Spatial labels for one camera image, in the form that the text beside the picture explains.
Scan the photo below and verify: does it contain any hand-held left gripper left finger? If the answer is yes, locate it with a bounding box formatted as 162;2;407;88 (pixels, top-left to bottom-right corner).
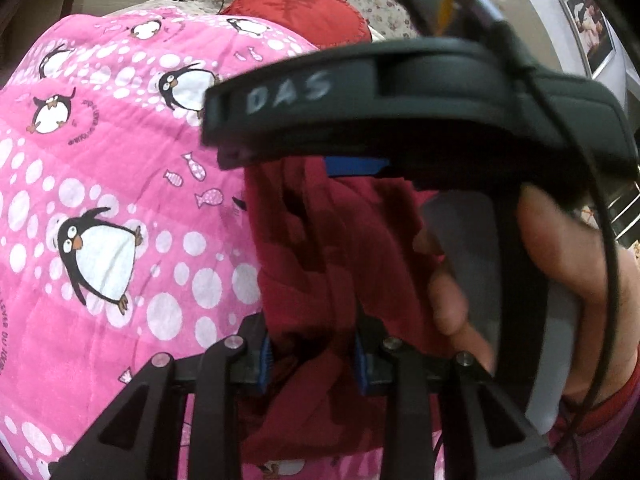
47;312;275;480

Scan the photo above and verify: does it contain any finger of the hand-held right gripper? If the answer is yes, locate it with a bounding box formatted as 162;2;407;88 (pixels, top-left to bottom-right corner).
320;155;396;179

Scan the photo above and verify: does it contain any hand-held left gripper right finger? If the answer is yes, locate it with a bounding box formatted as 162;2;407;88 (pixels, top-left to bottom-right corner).
351;305;571;480

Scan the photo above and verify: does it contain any dark red garment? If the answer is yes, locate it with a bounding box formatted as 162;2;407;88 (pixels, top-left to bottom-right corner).
240;157;496;466

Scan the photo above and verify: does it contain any person's right hand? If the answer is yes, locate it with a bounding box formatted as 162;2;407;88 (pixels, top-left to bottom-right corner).
414;185;640;401

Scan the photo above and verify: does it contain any red pillow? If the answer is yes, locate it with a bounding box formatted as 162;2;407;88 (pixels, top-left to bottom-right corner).
220;0;373;48

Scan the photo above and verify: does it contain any dark wooden dresser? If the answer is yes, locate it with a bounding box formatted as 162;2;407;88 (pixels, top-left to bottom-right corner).
582;170;640;247

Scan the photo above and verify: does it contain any pink penguin print blanket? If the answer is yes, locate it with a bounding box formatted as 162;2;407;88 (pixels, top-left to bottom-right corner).
0;2;451;480

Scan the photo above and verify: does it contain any framed wall picture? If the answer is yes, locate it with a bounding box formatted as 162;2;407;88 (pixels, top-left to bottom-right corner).
557;0;616;78

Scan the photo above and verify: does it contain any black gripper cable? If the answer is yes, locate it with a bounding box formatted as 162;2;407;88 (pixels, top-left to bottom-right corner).
500;10;618;461

